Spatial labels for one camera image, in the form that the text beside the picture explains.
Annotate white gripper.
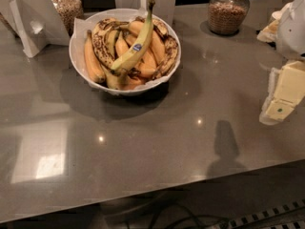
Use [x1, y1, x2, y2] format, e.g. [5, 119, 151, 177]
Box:
[256, 0, 305, 125]

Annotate greenish yellow stickered banana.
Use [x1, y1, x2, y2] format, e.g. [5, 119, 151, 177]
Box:
[111, 0, 155, 75]

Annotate dark spotted banana at right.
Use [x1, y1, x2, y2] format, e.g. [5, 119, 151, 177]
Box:
[152, 35, 179, 79]

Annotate orange yellow banana centre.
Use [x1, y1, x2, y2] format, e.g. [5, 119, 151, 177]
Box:
[128, 18, 169, 64]

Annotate spotted brown banana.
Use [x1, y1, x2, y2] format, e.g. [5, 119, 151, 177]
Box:
[91, 18, 117, 68]

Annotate yellow banana at left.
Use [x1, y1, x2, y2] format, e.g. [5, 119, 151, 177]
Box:
[84, 31, 106, 83]

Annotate white bowl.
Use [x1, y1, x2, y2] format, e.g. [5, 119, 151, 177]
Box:
[69, 9, 181, 96]

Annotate glass jar of grains right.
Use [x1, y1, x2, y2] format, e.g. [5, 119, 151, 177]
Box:
[208, 0, 250, 35]

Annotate glass jar of grains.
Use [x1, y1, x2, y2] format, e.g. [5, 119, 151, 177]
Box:
[51, 0, 84, 35]
[208, 0, 250, 35]

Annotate black white striped strip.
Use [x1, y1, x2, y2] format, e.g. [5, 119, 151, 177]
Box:
[207, 198, 305, 229]

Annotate glass jar of grains left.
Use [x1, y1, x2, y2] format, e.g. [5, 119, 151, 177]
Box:
[51, 0, 84, 35]

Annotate black cables under table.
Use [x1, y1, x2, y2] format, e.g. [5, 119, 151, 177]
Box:
[122, 191, 230, 229]

